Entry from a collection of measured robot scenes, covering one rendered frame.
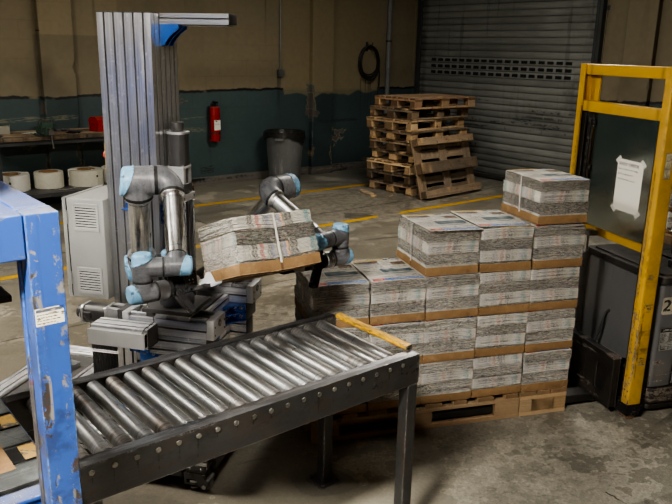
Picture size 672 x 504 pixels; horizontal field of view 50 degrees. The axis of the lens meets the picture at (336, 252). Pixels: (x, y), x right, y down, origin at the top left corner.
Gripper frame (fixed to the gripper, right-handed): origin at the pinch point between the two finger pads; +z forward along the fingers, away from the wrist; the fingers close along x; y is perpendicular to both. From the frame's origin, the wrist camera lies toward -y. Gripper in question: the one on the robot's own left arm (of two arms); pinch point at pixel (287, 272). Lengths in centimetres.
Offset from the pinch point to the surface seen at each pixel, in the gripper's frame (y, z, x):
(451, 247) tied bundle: -4, -89, 13
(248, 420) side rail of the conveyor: -43, 63, 55
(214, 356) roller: -25, 49, 14
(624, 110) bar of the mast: 47, -188, 60
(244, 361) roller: -28, 43, 24
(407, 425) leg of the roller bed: -67, -9, 46
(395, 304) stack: -26, -63, -7
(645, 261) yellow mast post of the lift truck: -31, -173, 62
